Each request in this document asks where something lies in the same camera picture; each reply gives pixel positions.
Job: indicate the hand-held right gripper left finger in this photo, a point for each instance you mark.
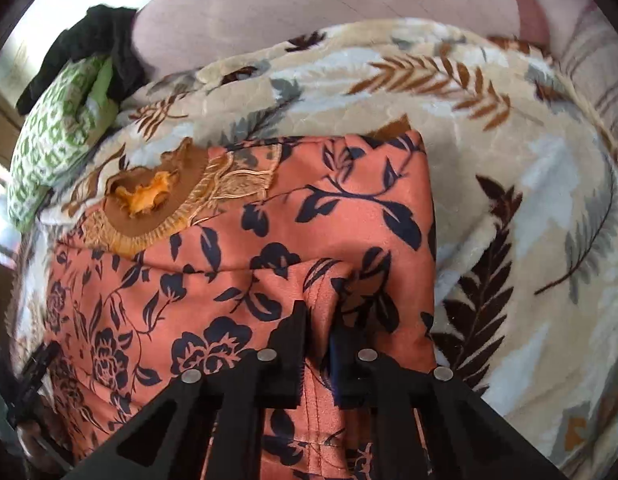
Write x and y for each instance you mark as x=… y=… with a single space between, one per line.
x=288 y=350

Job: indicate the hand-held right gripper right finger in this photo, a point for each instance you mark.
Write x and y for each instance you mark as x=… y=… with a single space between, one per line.
x=350 y=377

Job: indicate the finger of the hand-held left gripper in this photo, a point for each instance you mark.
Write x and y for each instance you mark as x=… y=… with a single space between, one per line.
x=36 y=370

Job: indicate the orange floral garment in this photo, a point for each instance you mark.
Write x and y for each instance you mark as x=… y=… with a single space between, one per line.
x=239 y=240

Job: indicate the green and white pillow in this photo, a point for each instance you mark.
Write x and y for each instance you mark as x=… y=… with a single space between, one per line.
x=54 y=130

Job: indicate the beige leaf-print blanket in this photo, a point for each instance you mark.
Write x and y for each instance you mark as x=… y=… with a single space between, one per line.
x=514 y=185

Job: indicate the black cloth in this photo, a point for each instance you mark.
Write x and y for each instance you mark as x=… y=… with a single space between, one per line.
x=104 y=30

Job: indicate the pink bed sheet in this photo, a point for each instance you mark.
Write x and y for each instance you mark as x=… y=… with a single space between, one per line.
x=339 y=0

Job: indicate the brown striped cloth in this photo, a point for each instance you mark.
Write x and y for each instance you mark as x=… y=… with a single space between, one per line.
x=599 y=70

